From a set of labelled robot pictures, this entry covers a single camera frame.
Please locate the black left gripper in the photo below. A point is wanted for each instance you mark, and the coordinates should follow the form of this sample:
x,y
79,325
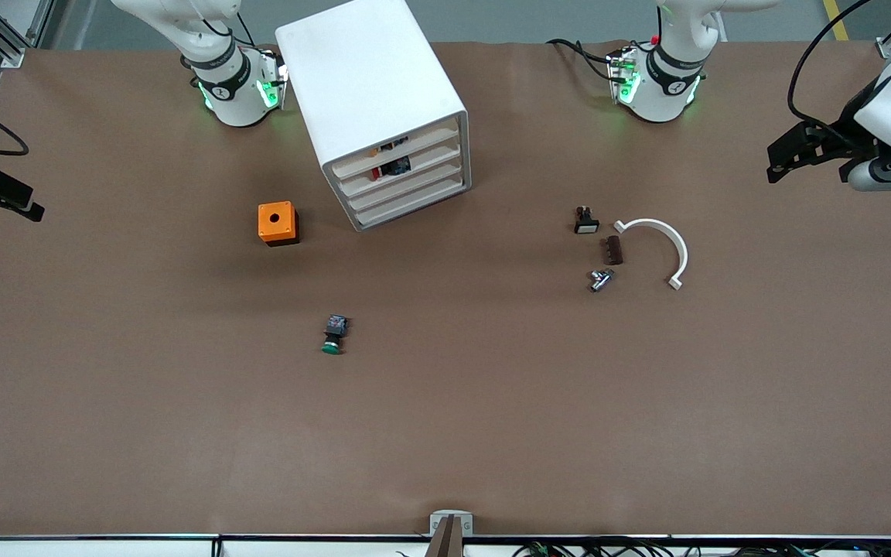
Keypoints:
x,y
838,141

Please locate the green push button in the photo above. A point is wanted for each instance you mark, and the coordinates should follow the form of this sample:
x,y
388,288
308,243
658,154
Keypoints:
x,y
335,334

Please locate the white plastic drawer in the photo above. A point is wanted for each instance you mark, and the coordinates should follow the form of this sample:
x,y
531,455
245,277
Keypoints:
x,y
430,145
430,196
430,162
430,179

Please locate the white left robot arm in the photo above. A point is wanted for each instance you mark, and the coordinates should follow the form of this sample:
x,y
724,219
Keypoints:
x,y
666,93

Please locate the white drawer cabinet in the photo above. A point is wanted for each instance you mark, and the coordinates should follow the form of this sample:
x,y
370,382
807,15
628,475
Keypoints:
x,y
368,77

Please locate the brown terminal block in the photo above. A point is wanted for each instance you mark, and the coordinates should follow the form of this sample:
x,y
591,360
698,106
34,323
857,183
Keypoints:
x,y
612,251

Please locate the silver metal fitting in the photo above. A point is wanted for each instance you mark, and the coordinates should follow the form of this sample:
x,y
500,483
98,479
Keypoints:
x,y
600,280

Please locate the white edge trim strip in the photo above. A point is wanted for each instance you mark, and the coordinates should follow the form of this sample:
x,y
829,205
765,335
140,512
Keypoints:
x,y
105,548

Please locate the small dark component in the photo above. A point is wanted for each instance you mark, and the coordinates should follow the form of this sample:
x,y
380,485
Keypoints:
x,y
393,144

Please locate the blue and black component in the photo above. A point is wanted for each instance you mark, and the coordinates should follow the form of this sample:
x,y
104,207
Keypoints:
x,y
397,165

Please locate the white curved plastic bracket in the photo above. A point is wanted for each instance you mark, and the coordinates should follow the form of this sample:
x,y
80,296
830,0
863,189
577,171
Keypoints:
x,y
674,240

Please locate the black switch with white face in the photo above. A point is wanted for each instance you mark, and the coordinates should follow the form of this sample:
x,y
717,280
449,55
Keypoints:
x,y
586,224

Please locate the orange button enclosure box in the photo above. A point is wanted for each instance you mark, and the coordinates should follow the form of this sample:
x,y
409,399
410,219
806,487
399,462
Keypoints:
x,y
275,220

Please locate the grey metal mount bracket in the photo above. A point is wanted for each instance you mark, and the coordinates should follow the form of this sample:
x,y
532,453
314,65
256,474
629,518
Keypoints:
x,y
436,526

